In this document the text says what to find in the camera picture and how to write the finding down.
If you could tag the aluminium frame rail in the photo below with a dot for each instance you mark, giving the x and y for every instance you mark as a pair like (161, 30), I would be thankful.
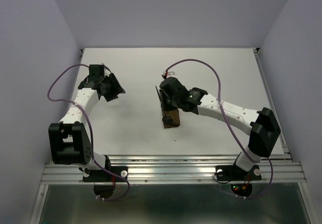
(179, 169)

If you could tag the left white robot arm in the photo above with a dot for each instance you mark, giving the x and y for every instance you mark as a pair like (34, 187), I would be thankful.
(72, 137)

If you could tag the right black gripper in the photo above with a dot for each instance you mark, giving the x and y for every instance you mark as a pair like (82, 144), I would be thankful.
(164, 104)

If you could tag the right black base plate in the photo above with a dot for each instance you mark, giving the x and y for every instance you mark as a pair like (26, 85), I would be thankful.
(230, 173)

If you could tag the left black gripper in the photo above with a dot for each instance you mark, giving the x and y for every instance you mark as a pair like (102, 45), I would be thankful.
(117, 89)

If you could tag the black spoon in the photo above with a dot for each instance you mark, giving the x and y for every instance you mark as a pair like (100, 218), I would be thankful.
(167, 118)

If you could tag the brown cloth napkin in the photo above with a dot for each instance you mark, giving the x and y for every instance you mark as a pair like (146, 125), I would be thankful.
(176, 119)

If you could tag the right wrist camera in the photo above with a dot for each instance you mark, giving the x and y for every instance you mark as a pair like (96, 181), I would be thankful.
(167, 74)

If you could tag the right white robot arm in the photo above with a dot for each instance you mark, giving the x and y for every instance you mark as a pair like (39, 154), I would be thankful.
(260, 125)

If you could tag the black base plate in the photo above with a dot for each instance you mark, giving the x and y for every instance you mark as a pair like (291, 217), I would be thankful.
(100, 176)
(230, 173)

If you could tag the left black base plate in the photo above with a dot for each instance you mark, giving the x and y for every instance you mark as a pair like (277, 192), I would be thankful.
(100, 176)

